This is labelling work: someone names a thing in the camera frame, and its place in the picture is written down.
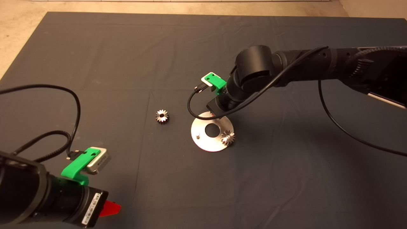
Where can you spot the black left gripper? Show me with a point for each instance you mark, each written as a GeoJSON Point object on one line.
{"type": "Point", "coordinates": [90, 206]}

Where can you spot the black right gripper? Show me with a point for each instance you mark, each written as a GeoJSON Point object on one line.
{"type": "Point", "coordinates": [221, 106]}

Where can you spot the small steel planetary gear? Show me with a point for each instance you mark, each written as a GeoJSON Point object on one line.
{"type": "Point", "coordinates": [226, 140]}
{"type": "Point", "coordinates": [159, 118]}

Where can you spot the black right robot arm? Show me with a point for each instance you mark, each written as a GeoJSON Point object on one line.
{"type": "Point", "coordinates": [254, 66]}

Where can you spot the round metal carrier plate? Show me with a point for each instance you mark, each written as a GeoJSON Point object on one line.
{"type": "Point", "coordinates": [203, 143]}

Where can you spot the dark grey table cloth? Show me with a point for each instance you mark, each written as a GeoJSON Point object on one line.
{"type": "Point", "coordinates": [127, 63]}

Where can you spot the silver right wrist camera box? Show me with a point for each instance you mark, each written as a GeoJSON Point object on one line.
{"type": "Point", "coordinates": [207, 82]}

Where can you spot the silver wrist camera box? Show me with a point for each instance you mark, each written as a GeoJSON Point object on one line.
{"type": "Point", "coordinates": [100, 164]}
{"type": "Point", "coordinates": [207, 82]}

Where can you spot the green right camera mount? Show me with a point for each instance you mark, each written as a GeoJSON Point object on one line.
{"type": "Point", "coordinates": [217, 82]}

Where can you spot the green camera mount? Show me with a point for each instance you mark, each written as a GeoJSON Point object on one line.
{"type": "Point", "coordinates": [75, 165]}
{"type": "Point", "coordinates": [217, 82]}

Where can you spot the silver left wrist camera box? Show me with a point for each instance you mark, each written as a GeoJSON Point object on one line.
{"type": "Point", "coordinates": [100, 164]}

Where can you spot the green left camera mount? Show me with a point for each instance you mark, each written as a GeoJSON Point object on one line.
{"type": "Point", "coordinates": [75, 165]}

